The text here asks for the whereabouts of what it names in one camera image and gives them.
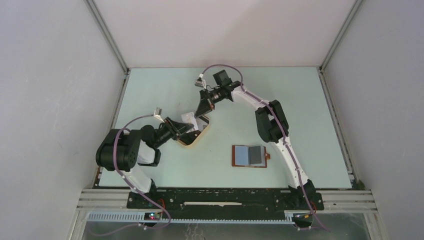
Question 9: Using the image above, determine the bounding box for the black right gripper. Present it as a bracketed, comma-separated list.
[195, 86, 225, 118]

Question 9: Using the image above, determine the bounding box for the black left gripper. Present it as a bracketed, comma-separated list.
[152, 116, 193, 149]

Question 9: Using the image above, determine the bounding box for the silver VIP credit card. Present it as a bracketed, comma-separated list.
[181, 111, 199, 133]

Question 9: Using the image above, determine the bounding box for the oval wooden tray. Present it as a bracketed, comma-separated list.
[177, 125, 209, 148]

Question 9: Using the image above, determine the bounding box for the brown leather card holder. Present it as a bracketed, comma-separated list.
[231, 145, 271, 168]

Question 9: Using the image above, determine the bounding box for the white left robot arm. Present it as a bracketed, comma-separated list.
[95, 117, 194, 208]

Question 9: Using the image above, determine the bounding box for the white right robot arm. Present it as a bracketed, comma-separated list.
[194, 70, 317, 209]

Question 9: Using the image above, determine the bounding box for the grey card in tray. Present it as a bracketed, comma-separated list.
[195, 115, 210, 132]

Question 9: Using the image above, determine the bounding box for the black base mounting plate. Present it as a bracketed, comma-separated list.
[147, 187, 325, 220]

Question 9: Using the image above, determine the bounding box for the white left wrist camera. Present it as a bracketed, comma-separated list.
[153, 107, 165, 123]

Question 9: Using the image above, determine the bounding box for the light blue cable duct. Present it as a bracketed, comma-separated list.
[86, 211, 294, 225]

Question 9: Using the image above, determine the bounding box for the left aluminium corner post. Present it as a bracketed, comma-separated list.
[84, 0, 130, 75]

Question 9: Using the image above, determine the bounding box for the aluminium corner frame post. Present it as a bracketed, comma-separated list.
[319, 0, 365, 72]

